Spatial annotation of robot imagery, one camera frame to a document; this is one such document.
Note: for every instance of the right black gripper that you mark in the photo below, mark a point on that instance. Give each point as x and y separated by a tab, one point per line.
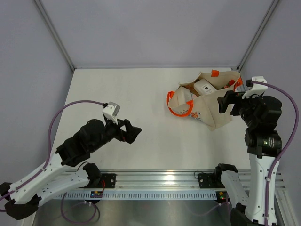
231	97

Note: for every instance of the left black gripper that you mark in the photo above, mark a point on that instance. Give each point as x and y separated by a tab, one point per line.
131	133

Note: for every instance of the green bottle red cap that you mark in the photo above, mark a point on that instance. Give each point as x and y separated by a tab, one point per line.
229	84

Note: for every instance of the white rectangular bottle black cap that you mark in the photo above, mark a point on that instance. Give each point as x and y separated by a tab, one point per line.
203	87

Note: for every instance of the canvas tote bag orange handles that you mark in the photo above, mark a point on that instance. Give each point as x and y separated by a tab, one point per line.
205	107

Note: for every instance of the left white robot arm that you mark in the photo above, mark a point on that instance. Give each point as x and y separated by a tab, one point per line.
27	195

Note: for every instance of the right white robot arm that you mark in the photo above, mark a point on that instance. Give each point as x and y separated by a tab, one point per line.
260	113

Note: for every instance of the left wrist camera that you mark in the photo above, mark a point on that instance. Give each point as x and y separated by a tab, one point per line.
110	111

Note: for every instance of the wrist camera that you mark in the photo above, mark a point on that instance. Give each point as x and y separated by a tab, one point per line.
256	87
110	111

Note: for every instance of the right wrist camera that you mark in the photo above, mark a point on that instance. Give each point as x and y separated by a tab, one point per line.
256	87

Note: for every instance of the aluminium mounting rail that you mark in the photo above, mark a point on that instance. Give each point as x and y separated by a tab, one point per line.
171	180

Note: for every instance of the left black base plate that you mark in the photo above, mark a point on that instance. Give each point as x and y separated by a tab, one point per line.
108	180

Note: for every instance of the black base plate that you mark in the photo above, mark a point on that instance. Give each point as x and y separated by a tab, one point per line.
108	180
209	181

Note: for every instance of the white slotted cable duct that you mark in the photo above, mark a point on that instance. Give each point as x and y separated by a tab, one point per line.
140	195

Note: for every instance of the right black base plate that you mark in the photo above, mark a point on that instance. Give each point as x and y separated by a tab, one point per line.
209	181

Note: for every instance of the right aluminium frame post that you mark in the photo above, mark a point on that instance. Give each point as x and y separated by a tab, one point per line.
264	22

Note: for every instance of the aluminium frame post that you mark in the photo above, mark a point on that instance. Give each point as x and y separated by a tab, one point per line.
264	22
53	33

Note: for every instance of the left aluminium frame post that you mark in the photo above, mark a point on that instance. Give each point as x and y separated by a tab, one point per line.
53	33

